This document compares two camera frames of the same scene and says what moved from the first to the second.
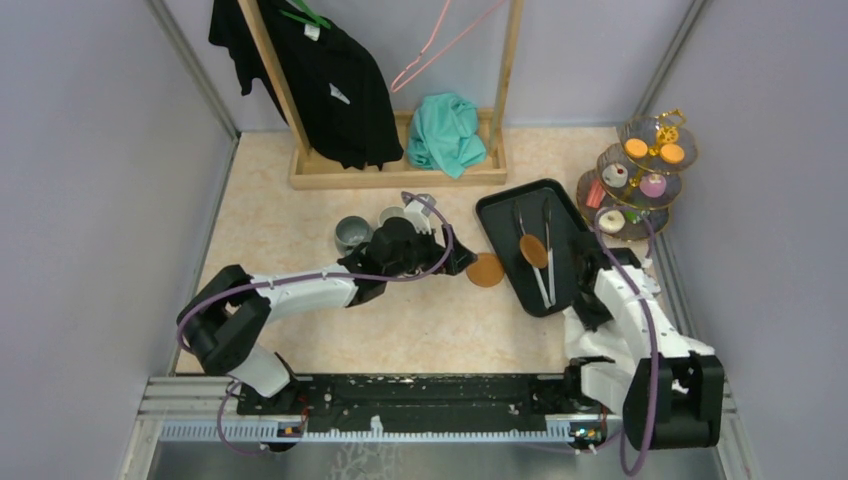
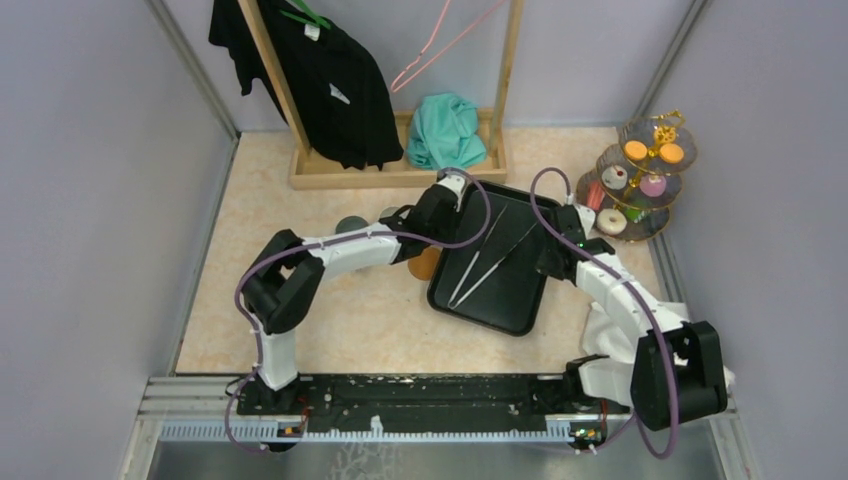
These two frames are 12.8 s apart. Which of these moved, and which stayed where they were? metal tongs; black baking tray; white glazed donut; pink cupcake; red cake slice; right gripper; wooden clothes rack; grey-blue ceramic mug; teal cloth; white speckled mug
Moved: black baking tray; right gripper; metal tongs
Stayed: wooden clothes rack; teal cloth; pink cupcake; white glazed donut; grey-blue ceramic mug; red cake slice; white speckled mug
